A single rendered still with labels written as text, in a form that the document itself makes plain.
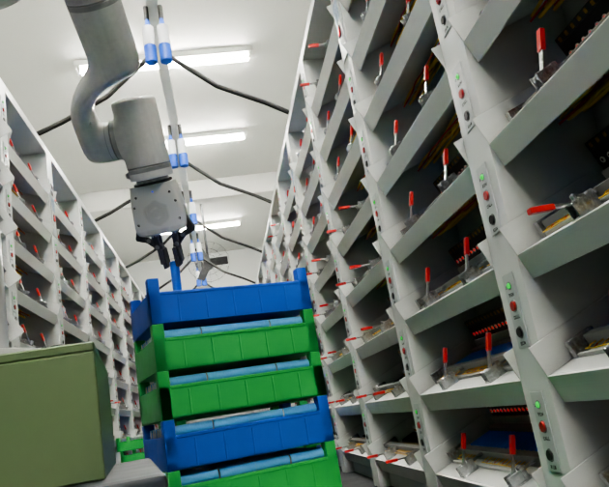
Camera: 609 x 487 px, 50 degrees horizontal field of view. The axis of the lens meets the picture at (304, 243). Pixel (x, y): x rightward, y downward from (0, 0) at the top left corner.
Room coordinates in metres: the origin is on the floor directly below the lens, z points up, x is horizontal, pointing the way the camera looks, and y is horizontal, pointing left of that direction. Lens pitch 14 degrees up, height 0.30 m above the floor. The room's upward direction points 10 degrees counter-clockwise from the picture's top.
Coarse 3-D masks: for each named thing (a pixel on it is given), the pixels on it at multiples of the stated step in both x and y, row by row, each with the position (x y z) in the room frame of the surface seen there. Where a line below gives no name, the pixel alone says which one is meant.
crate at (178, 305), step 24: (216, 288) 1.15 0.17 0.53; (240, 288) 1.17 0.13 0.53; (264, 288) 1.19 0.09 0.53; (288, 288) 1.21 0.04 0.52; (144, 312) 1.15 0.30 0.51; (168, 312) 1.12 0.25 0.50; (192, 312) 1.13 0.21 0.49; (216, 312) 1.15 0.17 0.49; (240, 312) 1.17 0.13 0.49; (264, 312) 1.19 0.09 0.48; (288, 312) 1.23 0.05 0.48; (144, 336) 1.23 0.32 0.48
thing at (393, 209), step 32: (352, 32) 1.73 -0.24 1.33; (352, 64) 1.73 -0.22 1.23; (384, 64) 1.74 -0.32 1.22; (384, 128) 1.74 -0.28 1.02; (416, 192) 1.75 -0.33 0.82; (384, 224) 1.74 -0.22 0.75; (384, 256) 1.80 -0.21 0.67; (416, 256) 1.74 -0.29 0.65; (448, 256) 1.75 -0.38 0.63; (416, 288) 1.74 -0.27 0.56; (448, 320) 1.75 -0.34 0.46; (416, 352) 1.73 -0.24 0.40; (448, 416) 1.74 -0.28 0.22
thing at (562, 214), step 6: (606, 180) 0.84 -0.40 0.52; (600, 186) 0.85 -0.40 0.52; (606, 186) 0.84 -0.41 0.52; (600, 192) 0.86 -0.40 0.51; (606, 192) 0.85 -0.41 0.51; (600, 198) 0.87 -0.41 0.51; (564, 210) 0.95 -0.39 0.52; (552, 216) 0.99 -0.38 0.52; (558, 216) 0.98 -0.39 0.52; (564, 216) 0.96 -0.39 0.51; (546, 222) 1.01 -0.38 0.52; (552, 222) 1.00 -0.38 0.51; (558, 222) 0.95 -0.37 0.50; (546, 228) 1.00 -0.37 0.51
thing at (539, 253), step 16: (608, 176) 1.02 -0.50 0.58; (560, 192) 1.05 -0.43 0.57; (576, 192) 1.05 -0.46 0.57; (560, 208) 1.03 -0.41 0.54; (608, 208) 0.78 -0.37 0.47; (512, 224) 1.04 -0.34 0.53; (528, 224) 1.04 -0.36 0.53; (576, 224) 0.86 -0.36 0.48; (592, 224) 0.83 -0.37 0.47; (608, 224) 0.80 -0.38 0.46; (512, 240) 1.04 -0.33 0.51; (528, 240) 1.04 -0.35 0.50; (544, 240) 0.94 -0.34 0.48; (560, 240) 0.91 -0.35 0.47; (576, 240) 0.88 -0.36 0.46; (592, 240) 0.85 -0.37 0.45; (608, 240) 0.82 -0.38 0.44; (528, 256) 1.01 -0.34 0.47; (544, 256) 0.97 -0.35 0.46; (560, 256) 0.94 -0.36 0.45; (576, 256) 0.90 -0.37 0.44; (544, 272) 1.00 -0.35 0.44
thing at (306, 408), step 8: (288, 408) 1.21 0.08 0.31; (296, 408) 1.21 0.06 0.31; (304, 408) 1.22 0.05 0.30; (312, 408) 1.22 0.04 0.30; (232, 416) 1.17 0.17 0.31; (240, 416) 1.17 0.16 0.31; (248, 416) 1.17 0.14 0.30; (256, 416) 1.18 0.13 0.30; (264, 416) 1.18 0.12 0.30; (272, 416) 1.19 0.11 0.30; (280, 416) 1.20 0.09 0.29; (184, 424) 1.13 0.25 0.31; (192, 424) 1.13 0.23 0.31; (200, 424) 1.14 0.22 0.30; (208, 424) 1.14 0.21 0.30; (216, 424) 1.15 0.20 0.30; (224, 424) 1.15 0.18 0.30; (232, 424) 1.16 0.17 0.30; (152, 432) 1.25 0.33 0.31; (160, 432) 1.17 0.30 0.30; (176, 432) 1.12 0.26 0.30; (184, 432) 1.12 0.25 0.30
